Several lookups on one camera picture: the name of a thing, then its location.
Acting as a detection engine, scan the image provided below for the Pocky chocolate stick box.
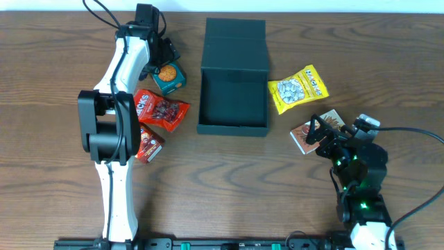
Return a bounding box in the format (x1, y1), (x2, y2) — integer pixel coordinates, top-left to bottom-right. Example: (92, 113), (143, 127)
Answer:
(290, 109), (345, 155)

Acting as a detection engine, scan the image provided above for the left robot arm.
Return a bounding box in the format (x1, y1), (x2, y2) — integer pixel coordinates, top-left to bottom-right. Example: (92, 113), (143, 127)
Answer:
(78, 3), (180, 249)

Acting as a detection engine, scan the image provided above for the dark green open box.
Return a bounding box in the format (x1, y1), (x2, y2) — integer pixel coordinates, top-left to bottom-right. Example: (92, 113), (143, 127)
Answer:
(197, 18), (269, 137)

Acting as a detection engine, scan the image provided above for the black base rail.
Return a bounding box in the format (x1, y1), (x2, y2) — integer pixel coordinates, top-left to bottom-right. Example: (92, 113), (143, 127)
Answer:
(53, 237), (354, 250)

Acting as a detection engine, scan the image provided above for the right black cable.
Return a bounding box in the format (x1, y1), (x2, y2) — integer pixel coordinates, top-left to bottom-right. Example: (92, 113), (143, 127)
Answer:
(367, 126), (444, 250)

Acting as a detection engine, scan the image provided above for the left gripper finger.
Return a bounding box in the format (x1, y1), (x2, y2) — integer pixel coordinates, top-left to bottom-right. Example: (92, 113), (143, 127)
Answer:
(139, 64), (160, 81)
(162, 38), (180, 65)

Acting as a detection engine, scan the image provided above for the black cable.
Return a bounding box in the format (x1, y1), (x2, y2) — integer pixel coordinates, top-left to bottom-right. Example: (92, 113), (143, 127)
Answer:
(82, 0), (167, 244)
(367, 126), (444, 250)

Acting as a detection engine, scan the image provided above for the red Hacks candy bag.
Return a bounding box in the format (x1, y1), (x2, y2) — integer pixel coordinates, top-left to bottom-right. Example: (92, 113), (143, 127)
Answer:
(134, 89), (190, 132)

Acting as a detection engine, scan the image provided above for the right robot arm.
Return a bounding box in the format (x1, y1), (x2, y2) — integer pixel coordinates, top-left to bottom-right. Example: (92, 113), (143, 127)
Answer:
(306, 114), (399, 250)

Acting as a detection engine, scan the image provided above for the yellow Hacks candy bag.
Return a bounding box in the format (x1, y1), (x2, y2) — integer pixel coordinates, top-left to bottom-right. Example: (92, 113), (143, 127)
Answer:
(268, 65), (330, 115)

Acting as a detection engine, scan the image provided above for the red Hello Panda box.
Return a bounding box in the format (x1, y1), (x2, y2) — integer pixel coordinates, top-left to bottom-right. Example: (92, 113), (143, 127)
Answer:
(135, 122), (165, 164)

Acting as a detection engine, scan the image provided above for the teal Chunkies cookie box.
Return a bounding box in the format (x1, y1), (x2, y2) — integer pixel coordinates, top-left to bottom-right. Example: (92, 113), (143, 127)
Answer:
(152, 62), (187, 95)

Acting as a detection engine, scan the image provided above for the left black cable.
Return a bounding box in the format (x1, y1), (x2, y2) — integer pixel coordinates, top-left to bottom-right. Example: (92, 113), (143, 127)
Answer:
(82, 0), (167, 244)

